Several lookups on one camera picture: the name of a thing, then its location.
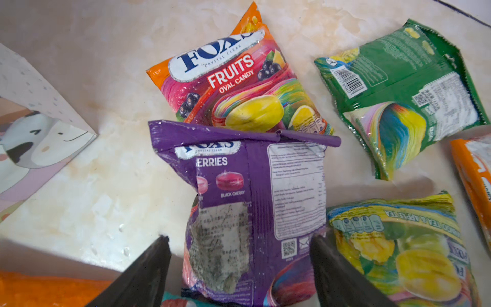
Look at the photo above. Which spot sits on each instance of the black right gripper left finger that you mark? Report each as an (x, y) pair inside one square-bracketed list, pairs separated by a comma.
[(143, 282)]

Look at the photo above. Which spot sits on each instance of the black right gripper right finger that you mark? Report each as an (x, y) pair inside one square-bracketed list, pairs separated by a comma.
[(337, 281)]

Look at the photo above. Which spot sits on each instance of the yellow-green Fox's candy bag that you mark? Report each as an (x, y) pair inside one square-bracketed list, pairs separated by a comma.
[(412, 250)]

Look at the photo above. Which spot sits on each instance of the purple Fox's berries candy bag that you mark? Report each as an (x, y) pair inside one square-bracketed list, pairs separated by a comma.
[(261, 197)]

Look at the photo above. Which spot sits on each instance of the orange snack packet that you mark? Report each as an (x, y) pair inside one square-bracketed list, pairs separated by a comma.
[(23, 290)]

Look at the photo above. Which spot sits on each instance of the white patterned paper bag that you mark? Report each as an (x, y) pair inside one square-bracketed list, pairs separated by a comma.
[(40, 131)]

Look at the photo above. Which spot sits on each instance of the orange Fox's fruits candy bag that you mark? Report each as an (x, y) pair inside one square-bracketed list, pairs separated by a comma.
[(472, 160)]

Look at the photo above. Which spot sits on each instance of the green Fox's candy bag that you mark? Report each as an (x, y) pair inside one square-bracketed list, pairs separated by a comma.
[(402, 93)]

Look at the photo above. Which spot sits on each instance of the Fox's fruits oval candy bag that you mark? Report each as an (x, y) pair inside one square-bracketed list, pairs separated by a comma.
[(240, 82)]

